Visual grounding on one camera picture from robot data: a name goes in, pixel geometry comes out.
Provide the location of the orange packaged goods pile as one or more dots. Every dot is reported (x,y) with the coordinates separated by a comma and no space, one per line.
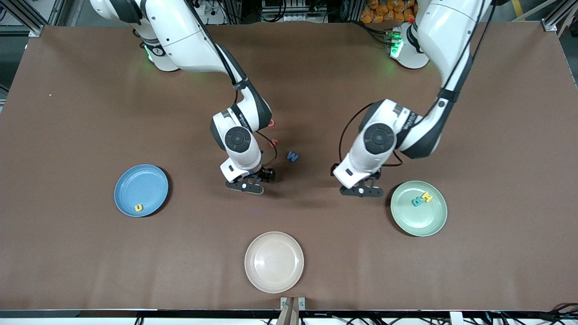
(384,13)

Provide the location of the blue plate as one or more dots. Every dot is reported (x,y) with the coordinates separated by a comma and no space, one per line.
(141,187)

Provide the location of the metal table edge bracket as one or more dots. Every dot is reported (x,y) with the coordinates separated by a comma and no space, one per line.
(301,304)

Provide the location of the green plate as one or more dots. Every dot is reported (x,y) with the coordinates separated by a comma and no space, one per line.
(418,219)

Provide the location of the metal equipment rack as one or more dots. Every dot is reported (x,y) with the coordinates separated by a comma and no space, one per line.
(293,17)

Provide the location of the red letter W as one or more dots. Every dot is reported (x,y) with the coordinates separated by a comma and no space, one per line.
(273,143)

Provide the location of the teal letter R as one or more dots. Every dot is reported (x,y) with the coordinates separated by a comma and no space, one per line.
(417,202)

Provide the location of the yellow letter H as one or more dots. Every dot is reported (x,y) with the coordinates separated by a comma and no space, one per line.
(427,197)

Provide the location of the beige plate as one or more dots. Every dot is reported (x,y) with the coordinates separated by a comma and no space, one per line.
(274,262)

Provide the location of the blue capital letter M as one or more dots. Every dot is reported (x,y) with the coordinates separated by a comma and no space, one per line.
(292,156)

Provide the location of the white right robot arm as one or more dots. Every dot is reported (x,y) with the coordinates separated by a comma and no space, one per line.
(180,36)

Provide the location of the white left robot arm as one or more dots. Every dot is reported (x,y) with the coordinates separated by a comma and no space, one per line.
(447,31)

